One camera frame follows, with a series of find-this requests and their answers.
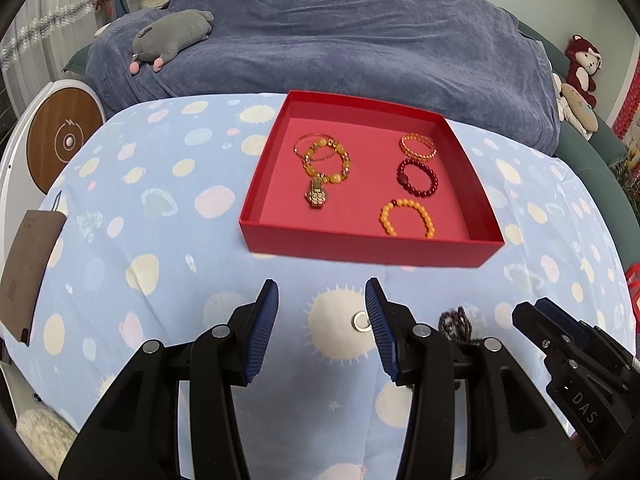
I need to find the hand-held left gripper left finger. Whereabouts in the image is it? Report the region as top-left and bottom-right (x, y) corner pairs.
(59, 279), (280, 480)

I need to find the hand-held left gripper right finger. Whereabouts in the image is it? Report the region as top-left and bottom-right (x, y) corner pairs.
(364, 276), (586, 480)

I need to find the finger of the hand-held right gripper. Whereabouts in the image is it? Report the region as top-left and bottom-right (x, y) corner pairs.
(511, 301), (631, 395)
(536, 298), (639, 377)

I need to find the small purple bead bracelet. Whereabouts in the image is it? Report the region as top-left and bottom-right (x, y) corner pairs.
(438, 306), (475, 346)

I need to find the yellow amber bead bracelet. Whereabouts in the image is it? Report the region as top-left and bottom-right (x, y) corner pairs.
(379, 199), (437, 239)

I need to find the gold watch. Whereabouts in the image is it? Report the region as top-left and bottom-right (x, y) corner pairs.
(306, 174), (328, 209)

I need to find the dark red bead bracelet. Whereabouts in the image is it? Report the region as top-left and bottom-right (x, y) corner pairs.
(396, 158), (439, 196)

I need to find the red cardboard box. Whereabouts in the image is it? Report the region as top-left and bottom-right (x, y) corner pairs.
(238, 90), (506, 268)

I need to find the yellow-green bead bracelet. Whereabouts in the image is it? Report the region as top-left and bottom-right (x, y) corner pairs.
(299, 141), (352, 185)

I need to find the gold chain-link bangle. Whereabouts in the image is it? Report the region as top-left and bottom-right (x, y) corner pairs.
(399, 131), (437, 162)

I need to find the thin gold bangle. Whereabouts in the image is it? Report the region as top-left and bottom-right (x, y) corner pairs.
(292, 134), (341, 165)

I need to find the red plastic bag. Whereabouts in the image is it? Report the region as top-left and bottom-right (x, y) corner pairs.
(625, 260), (640, 333)

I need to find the green sofa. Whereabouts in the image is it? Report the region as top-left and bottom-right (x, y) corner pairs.
(517, 20), (640, 201)

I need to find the beige plush toy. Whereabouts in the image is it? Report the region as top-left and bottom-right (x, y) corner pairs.
(559, 82), (600, 141)

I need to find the small white plush toy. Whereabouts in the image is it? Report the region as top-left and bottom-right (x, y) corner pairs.
(550, 72), (568, 121)

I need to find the red monkey plush toy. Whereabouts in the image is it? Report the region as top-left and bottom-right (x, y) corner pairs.
(565, 34), (603, 108)

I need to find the brown card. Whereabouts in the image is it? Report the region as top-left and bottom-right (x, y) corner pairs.
(0, 208), (67, 347)

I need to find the white fluffy cushion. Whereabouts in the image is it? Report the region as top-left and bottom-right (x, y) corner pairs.
(15, 407), (78, 480)

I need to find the white plastic object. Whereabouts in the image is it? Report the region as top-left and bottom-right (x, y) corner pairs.
(0, 360), (46, 426)

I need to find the round white wooden-faced device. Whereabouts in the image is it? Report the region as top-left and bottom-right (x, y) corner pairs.
(0, 79), (106, 221)

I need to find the blue blanket covered sofa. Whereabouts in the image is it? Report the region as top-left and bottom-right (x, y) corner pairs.
(85, 0), (561, 158)

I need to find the grey plush toy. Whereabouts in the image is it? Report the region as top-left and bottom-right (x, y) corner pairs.
(131, 9), (216, 76)

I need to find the white curtain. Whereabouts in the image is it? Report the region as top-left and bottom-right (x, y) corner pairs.
(0, 0), (101, 106)

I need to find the silver tinsel garland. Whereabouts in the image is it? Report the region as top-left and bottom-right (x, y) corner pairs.
(0, 0), (141, 68)

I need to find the red patterned wall hanging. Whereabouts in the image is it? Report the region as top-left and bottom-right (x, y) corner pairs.
(612, 67), (640, 138)

